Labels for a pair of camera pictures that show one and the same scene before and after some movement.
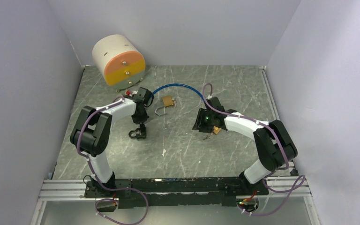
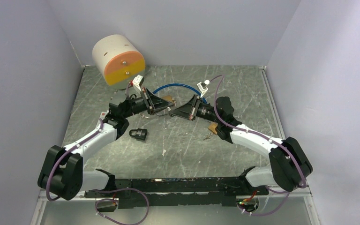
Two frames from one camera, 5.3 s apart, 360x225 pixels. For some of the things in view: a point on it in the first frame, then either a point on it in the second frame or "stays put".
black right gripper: x=199 y=124 -> x=189 y=110
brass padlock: x=168 y=101 stays put
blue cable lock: x=177 y=84 stays put
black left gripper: x=141 y=120 -> x=153 y=103
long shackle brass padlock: x=216 y=130 stays put
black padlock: x=140 y=133 stays put
